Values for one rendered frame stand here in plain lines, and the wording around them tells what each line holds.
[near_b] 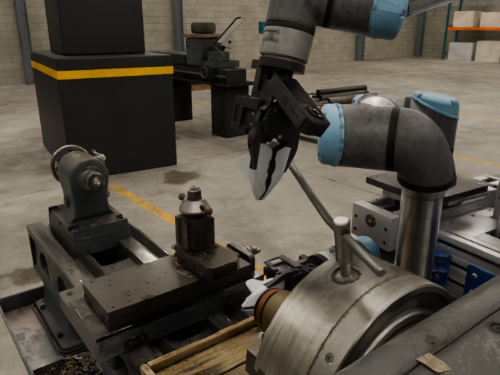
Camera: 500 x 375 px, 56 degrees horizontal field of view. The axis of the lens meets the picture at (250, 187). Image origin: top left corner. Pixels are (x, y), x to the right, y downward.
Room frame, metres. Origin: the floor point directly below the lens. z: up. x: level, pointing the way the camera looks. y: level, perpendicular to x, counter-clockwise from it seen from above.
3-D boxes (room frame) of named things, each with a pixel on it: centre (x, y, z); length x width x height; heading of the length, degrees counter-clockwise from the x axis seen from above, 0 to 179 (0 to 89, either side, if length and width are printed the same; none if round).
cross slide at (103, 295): (1.07, 0.19, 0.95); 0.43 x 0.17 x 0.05; 127
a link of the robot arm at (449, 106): (1.22, -0.47, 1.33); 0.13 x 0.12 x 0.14; 69
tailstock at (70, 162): (1.54, 0.57, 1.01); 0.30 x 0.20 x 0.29; 37
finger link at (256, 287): (0.78, -0.01, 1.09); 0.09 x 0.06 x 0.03; 127
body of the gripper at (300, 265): (0.85, -0.10, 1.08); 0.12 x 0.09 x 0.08; 127
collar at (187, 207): (1.11, 0.14, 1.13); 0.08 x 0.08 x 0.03
